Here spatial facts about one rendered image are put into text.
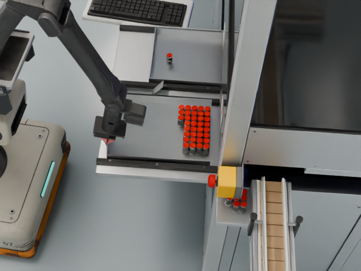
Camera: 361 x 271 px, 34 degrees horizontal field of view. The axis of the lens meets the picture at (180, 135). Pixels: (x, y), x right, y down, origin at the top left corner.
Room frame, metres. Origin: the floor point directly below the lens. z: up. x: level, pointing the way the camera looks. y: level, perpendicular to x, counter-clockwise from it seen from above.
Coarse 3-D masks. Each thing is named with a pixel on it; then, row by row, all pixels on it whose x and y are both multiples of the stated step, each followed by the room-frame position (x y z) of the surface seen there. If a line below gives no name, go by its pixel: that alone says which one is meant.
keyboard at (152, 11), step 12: (96, 0) 1.87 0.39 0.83; (108, 0) 1.88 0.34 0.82; (120, 0) 1.88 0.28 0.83; (132, 0) 1.89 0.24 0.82; (144, 0) 1.89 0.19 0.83; (96, 12) 1.81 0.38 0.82; (108, 12) 1.80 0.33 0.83; (120, 12) 1.80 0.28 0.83; (132, 12) 1.81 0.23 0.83; (144, 12) 1.81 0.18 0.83; (156, 12) 1.82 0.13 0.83; (168, 12) 1.82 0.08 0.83; (180, 12) 1.82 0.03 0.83; (156, 24) 1.76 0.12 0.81; (168, 24) 1.76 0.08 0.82; (180, 24) 1.77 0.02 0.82
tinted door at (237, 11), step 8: (240, 0) 1.21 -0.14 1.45; (232, 8) 1.44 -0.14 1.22; (240, 8) 1.18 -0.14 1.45; (232, 16) 1.39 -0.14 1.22; (240, 16) 1.15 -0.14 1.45; (232, 24) 1.35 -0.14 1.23; (232, 32) 1.31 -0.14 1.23; (232, 40) 1.27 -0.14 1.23; (232, 48) 1.24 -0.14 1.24; (232, 56) 1.20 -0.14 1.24; (232, 64) 1.17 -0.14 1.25; (232, 72) 1.13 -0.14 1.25
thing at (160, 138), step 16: (128, 96) 1.30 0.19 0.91; (144, 96) 1.30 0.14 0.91; (160, 96) 1.30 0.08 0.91; (160, 112) 1.25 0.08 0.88; (176, 112) 1.26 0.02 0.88; (128, 128) 1.18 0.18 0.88; (144, 128) 1.18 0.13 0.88; (160, 128) 1.18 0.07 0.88; (176, 128) 1.19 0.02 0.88; (112, 144) 1.11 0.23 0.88; (128, 144) 1.11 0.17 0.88; (144, 144) 1.11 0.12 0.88; (160, 144) 1.12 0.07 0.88; (176, 144) 1.12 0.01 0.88; (144, 160) 1.04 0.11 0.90; (160, 160) 1.04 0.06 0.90; (176, 160) 1.04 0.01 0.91; (192, 160) 1.04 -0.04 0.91; (208, 160) 1.04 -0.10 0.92
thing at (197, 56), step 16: (160, 32) 1.64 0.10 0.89; (176, 32) 1.63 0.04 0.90; (192, 32) 1.63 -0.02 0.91; (208, 32) 1.63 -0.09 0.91; (160, 48) 1.56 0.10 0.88; (176, 48) 1.57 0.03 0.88; (192, 48) 1.57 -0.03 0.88; (208, 48) 1.58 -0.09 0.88; (160, 64) 1.48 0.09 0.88; (176, 64) 1.49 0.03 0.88; (192, 64) 1.49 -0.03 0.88; (208, 64) 1.49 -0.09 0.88; (160, 80) 1.38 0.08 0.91; (176, 80) 1.38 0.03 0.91; (192, 80) 1.41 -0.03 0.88; (208, 80) 1.41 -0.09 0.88
